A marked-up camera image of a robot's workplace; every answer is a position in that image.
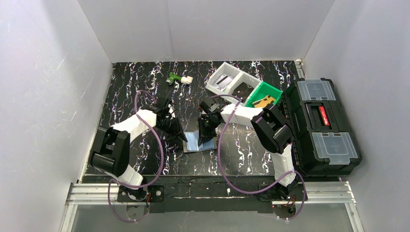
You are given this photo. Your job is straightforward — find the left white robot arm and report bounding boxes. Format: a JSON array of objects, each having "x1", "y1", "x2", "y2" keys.
[{"x1": 88, "y1": 97, "x2": 187, "y2": 190}]

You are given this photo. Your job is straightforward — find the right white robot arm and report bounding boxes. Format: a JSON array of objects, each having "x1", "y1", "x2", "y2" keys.
[{"x1": 197, "y1": 98, "x2": 296, "y2": 187}]

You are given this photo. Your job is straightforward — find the cards in white bin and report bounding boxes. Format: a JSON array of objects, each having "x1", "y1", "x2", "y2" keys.
[{"x1": 213, "y1": 74, "x2": 233, "y2": 91}]

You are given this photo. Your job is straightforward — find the green white pipe fitting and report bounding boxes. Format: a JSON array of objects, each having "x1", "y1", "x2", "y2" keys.
[{"x1": 166, "y1": 72, "x2": 193, "y2": 86}]

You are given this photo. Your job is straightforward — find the black item in bin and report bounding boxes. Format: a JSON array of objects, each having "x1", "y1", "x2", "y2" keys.
[{"x1": 232, "y1": 82, "x2": 254, "y2": 102}]

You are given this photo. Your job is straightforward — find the white two-compartment bin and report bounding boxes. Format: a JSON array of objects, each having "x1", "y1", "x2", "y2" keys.
[{"x1": 205, "y1": 62, "x2": 262, "y2": 106}]

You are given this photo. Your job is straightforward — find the yellow item in green bin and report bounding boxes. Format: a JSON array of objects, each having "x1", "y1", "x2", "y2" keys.
[{"x1": 252, "y1": 95, "x2": 276, "y2": 108}]

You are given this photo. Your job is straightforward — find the green plastic bin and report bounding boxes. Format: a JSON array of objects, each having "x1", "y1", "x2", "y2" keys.
[{"x1": 244, "y1": 82, "x2": 283, "y2": 107}]

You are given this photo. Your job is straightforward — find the black tool box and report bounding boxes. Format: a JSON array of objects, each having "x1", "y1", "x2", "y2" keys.
[{"x1": 284, "y1": 78, "x2": 363, "y2": 177}]

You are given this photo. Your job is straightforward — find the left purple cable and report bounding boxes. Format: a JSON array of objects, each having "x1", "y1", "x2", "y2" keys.
[{"x1": 107, "y1": 90, "x2": 165, "y2": 223}]

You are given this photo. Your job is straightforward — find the purple cable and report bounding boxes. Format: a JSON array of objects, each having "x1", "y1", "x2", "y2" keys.
[
  {"x1": 107, "y1": 90, "x2": 165, "y2": 223},
  {"x1": 209, "y1": 94, "x2": 308, "y2": 221}
]

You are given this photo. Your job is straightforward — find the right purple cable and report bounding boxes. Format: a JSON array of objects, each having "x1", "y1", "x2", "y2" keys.
[{"x1": 209, "y1": 94, "x2": 308, "y2": 221}]

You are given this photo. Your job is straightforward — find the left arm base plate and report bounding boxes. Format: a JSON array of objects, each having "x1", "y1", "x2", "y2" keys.
[{"x1": 117, "y1": 185, "x2": 165, "y2": 203}]

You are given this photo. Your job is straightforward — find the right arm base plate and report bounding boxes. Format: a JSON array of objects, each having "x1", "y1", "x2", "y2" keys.
[{"x1": 256, "y1": 183, "x2": 304, "y2": 203}]

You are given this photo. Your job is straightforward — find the aluminium frame rail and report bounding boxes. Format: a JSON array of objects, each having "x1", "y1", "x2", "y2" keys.
[{"x1": 60, "y1": 180, "x2": 364, "y2": 232}]

